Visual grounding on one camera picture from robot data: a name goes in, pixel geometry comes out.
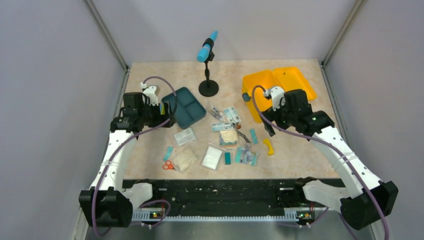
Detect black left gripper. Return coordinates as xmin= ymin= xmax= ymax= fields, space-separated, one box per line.
xmin=138 ymin=100 xmax=176 ymax=128

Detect teal sachet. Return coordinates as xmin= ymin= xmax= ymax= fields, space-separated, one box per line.
xmin=249 ymin=128 xmax=258 ymax=145
xmin=163 ymin=146 xmax=174 ymax=162

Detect cluster of teal sachets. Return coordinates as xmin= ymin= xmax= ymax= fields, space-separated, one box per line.
xmin=234 ymin=143 xmax=259 ymax=166

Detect white printed packet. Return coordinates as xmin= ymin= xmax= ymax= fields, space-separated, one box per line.
xmin=223 ymin=106 xmax=242 ymax=124

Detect beige bandage packet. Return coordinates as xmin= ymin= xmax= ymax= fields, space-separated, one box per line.
xmin=219 ymin=129 xmax=238 ymax=147

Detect white teal label packet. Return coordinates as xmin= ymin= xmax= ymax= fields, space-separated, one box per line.
xmin=211 ymin=122 xmax=234 ymax=132

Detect clear packet white pads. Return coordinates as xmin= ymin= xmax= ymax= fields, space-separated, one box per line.
xmin=174 ymin=127 xmax=196 ymax=147

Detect clear packet small items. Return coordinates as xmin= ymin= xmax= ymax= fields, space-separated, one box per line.
xmin=209 ymin=105 xmax=226 ymax=122

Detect white gauze packet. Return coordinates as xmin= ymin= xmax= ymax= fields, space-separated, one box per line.
xmin=201 ymin=145 xmax=223 ymax=170

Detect beige gauze packet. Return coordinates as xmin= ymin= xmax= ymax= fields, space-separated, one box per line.
xmin=171 ymin=148 xmax=198 ymax=172

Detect black handled bandage shears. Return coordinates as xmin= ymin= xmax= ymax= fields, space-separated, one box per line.
xmin=236 ymin=129 xmax=251 ymax=143

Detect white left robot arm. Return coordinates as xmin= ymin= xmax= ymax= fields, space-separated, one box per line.
xmin=78 ymin=92 xmax=176 ymax=228

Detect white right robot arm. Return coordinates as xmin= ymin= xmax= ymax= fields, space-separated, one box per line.
xmin=259 ymin=86 xmax=399 ymax=235

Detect yellow medicine kit box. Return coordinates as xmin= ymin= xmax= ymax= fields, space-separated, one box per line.
xmin=241 ymin=66 xmax=317 ymax=123

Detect yellow curved plastic piece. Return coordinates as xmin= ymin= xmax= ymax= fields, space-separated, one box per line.
xmin=262 ymin=138 xmax=275 ymax=156

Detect colourful toy brick block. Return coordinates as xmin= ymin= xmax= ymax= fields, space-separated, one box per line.
xmin=159 ymin=103 xmax=166 ymax=115

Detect teal divided tray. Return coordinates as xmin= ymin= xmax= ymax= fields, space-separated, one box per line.
xmin=161 ymin=87 xmax=207 ymax=129

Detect teal rectangular block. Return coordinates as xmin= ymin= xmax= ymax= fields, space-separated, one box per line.
xmin=224 ymin=152 xmax=232 ymax=165

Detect small orange scissors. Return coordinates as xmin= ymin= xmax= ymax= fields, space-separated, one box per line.
xmin=162 ymin=160 xmax=175 ymax=170

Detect blue microphone on stand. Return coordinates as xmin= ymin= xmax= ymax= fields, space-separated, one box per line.
xmin=196 ymin=30 xmax=219 ymax=97

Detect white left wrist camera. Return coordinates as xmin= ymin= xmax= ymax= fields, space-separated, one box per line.
xmin=140 ymin=82 xmax=160 ymax=106

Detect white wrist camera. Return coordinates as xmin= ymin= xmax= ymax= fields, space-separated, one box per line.
xmin=140 ymin=82 xmax=160 ymax=106
xmin=263 ymin=86 xmax=286 ymax=112

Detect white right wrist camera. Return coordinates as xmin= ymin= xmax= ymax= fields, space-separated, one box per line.
xmin=263 ymin=86 xmax=286 ymax=112

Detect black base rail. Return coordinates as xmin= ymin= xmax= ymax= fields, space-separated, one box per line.
xmin=122 ymin=179 xmax=329 ymax=228

